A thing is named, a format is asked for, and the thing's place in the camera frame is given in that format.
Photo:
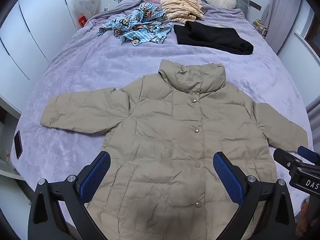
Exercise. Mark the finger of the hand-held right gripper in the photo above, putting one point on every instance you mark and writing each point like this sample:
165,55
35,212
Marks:
287,160
308,154

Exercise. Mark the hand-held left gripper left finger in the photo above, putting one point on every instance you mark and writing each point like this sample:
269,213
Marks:
96,177

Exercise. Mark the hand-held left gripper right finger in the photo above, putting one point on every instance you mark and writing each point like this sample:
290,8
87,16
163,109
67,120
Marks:
228,177

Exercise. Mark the beige puffer jacket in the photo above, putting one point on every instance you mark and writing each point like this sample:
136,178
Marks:
160,130

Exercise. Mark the person's right hand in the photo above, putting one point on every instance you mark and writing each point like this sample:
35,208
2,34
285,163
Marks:
305,212

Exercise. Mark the dark smartphone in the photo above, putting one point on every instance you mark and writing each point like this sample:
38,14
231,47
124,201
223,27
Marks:
18,145

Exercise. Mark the white shelf unit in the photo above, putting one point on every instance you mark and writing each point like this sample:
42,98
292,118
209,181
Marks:
7,142

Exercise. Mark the purple fleece blanket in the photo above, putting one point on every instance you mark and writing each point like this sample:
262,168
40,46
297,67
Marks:
87,67

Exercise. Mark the boxes on nightstand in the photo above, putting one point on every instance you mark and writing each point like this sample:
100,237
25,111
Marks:
260,27

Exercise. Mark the black garment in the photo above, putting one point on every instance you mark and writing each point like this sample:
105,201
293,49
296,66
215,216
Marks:
212,37

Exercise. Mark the lilac curtain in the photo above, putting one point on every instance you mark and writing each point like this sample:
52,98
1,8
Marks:
285,10

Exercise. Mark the red box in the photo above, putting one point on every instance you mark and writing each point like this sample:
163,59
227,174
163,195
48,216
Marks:
82,21

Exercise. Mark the white wardrobe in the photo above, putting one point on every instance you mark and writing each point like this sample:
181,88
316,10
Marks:
30,35

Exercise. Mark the blue monkey print cloth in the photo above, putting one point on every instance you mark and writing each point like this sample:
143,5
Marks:
135,25

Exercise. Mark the white standing fan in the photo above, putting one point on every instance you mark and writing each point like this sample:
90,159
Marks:
85,0

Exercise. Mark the beige striped garment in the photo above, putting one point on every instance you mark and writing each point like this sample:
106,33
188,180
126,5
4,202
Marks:
180,5

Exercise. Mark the window frame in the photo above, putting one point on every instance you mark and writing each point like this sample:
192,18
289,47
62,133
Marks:
314,38

